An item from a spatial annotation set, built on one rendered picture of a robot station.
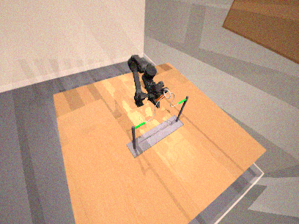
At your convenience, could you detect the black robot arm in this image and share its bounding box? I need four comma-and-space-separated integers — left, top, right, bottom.
128, 55, 164, 107

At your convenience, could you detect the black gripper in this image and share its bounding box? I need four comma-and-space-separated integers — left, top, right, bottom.
137, 81, 168, 108

